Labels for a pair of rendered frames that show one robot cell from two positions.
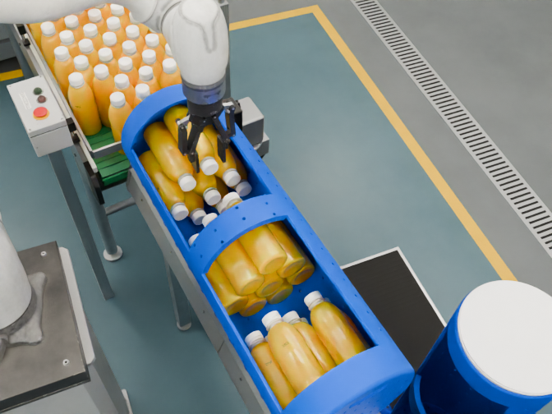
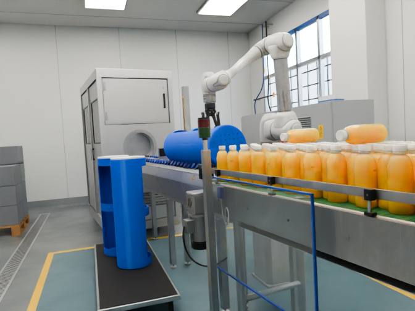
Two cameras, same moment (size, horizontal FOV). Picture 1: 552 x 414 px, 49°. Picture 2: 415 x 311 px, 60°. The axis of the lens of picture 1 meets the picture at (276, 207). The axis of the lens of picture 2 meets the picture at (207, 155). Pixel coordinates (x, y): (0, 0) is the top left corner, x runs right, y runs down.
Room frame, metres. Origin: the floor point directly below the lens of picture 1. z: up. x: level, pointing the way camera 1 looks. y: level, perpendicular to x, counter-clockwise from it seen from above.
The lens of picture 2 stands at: (3.40, 0.48, 1.16)
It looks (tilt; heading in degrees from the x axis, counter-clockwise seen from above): 3 degrees down; 188
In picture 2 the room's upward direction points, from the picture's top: 3 degrees counter-clockwise
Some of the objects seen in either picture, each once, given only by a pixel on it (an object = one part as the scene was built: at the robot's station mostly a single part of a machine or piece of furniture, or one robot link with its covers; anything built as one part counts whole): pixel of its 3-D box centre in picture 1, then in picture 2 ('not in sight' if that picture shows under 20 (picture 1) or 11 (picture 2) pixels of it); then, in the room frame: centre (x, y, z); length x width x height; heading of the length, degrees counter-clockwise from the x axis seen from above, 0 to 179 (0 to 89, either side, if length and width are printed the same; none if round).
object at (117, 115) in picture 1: (123, 125); not in sight; (1.18, 0.46, 0.99); 0.07 x 0.07 x 0.19
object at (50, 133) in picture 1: (40, 115); not in sight; (1.14, 0.67, 1.05); 0.20 x 0.10 x 0.10; 34
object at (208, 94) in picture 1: (203, 82); (209, 99); (0.92, 0.17, 1.42); 0.09 x 0.09 x 0.06
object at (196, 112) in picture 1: (204, 108); (210, 109); (0.92, 0.17, 1.35); 0.08 x 0.07 x 0.09; 124
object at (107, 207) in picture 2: not in sight; (117, 204); (0.29, -0.82, 0.59); 0.28 x 0.28 x 0.88
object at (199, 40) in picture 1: (198, 34); (209, 82); (0.93, 0.17, 1.53); 0.13 x 0.11 x 0.16; 32
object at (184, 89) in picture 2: not in sight; (189, 167); (-0.29, -0.24, 0.85); 0.06 x 0.06 x 1.70; 34
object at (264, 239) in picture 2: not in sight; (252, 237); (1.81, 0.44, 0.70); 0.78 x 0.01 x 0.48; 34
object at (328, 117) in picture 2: not in sight; (295, 166); (-1.27, 0.94, 0.72); 2.15 x 0.54 x 1.45; 26
